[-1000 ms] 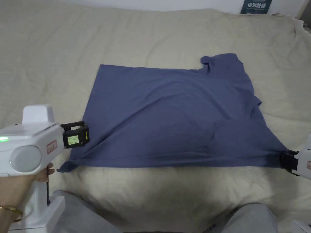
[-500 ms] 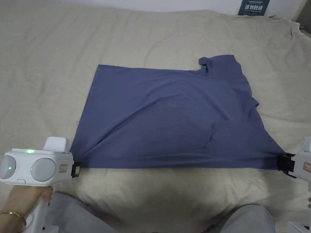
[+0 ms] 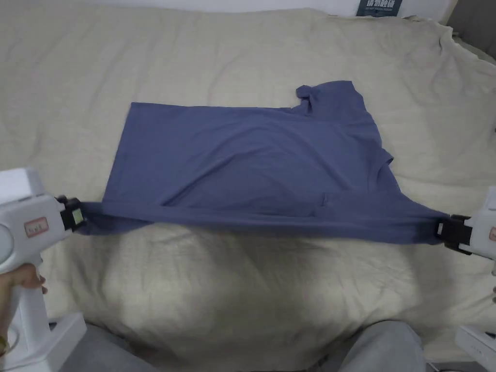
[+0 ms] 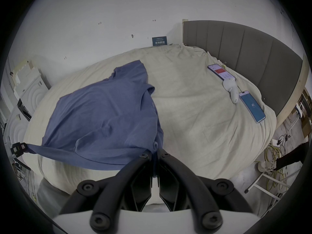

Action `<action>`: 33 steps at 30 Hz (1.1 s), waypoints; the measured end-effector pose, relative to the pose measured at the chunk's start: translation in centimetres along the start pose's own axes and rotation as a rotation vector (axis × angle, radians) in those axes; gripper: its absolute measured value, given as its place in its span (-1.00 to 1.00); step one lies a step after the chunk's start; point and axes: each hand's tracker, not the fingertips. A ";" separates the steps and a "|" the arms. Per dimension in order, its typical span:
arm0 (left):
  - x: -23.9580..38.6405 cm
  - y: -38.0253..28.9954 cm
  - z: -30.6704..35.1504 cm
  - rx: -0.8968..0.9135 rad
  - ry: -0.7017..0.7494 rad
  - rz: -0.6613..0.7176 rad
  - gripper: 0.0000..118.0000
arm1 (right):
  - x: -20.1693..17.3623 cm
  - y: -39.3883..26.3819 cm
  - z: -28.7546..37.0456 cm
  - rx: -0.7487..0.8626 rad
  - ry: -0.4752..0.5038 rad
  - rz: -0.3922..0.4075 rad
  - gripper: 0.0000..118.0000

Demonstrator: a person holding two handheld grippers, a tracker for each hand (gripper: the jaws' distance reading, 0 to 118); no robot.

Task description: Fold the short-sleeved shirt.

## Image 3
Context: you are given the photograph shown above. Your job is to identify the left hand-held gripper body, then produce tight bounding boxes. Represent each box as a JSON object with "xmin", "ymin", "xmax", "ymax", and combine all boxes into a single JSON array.
[{"xmin": 0, "ymin": 167, "xmax": 88, "ymax": 372}]

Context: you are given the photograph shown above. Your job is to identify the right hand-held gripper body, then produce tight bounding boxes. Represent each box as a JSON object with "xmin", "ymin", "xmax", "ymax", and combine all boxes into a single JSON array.
[{"xmin": 455, "ymin": 186, "xmax": 496, "ymax": 372}]

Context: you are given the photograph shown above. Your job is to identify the blue shirt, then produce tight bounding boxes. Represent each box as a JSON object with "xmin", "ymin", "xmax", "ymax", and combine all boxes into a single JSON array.
[{"xmin": 78, "ymin": 80, "xmax": 452, "ymax": 247}]

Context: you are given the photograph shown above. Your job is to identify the person's left hand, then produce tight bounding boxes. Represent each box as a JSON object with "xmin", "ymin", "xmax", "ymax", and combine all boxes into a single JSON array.
[{"xmin": 0, "ymin": 263, "xmax": 48, "ymax": 341}]

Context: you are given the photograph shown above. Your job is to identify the person's legs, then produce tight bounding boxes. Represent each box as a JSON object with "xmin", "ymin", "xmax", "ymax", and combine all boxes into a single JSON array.
[{"xmin": 63, "ymin": 321, "xmax": 428, "ymax": 372}]

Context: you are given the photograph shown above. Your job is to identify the grey padded headboard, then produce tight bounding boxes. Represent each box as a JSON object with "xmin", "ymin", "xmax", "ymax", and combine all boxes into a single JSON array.
[{"xmin": 445, "ymin": 0, "xmax": 496, "ymax": 64}]

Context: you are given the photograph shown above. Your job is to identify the dark sign with white border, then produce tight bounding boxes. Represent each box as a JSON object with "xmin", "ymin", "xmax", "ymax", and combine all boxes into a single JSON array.
[{"xmin": 355, "ymin": 0, "xmax": 404, "ymax": 18}]

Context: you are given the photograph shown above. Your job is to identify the bed with beige sheet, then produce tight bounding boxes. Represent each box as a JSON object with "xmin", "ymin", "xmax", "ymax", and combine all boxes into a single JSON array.
[{"xmin": 0, "ymin": 0, "xmax": 496, "ymax": 363}]

